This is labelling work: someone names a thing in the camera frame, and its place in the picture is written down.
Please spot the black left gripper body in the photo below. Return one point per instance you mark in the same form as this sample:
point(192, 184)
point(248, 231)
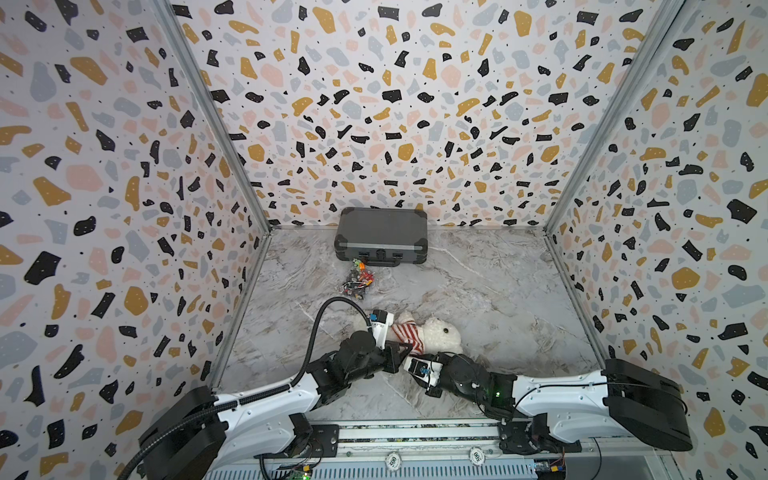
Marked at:
point(389, 349)

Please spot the red white striped knitted sweater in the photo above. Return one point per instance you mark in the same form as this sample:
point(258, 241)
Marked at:
point(409, 332)

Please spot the white teddy bear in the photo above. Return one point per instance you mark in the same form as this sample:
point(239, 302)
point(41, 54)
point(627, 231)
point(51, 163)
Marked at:
point(439, 336)

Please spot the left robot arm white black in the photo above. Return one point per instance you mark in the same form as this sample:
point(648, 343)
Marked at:
point(204, 430)

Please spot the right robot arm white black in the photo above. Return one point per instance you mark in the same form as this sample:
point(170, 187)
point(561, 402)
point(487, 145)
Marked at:
point(554, 415)

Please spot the bag of colourful small parts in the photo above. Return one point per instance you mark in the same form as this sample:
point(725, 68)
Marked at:
point(358, 280)

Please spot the dark grey hard case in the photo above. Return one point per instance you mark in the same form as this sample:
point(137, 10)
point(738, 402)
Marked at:
point(382, 237)

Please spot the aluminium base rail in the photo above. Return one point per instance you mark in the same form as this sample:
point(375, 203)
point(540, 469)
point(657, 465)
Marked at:
point(431, 449)

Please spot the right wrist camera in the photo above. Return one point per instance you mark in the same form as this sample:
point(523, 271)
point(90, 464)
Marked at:
point(424, 371)

